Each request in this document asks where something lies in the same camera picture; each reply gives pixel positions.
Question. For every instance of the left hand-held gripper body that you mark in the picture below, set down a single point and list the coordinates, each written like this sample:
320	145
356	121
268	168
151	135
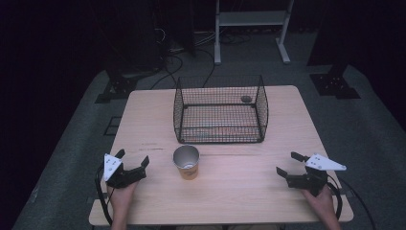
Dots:
111	166

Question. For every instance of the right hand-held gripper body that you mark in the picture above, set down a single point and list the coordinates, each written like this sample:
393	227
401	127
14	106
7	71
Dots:
320	163

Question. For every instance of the metal cup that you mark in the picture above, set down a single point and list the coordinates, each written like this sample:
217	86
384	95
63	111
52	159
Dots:
186	161

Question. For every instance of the person's left hand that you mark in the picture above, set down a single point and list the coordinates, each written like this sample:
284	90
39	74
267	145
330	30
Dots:
121	199

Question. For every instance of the person's right hand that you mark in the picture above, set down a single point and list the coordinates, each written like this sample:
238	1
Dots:
323	204

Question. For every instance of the black metal stand base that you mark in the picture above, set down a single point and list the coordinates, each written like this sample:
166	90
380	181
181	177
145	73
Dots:
335	84
119	86

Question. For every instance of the small dark grey round object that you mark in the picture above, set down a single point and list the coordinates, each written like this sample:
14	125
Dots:
245	98

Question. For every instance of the white metal stand frame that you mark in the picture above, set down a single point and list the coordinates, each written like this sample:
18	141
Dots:
252	18

